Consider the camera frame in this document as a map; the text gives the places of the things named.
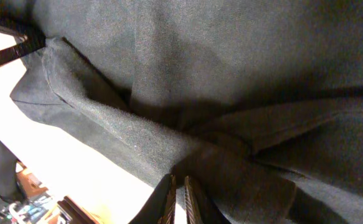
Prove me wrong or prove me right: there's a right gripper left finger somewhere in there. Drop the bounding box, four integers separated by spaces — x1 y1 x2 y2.
129 174 177 224

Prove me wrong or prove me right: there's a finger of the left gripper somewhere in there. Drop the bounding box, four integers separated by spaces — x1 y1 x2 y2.
0 16 46 67

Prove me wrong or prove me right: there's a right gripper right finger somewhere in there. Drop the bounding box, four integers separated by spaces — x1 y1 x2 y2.
184 176 230 224

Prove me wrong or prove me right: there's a black t-shirt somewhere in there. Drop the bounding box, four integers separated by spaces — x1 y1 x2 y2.
0 0 363 223

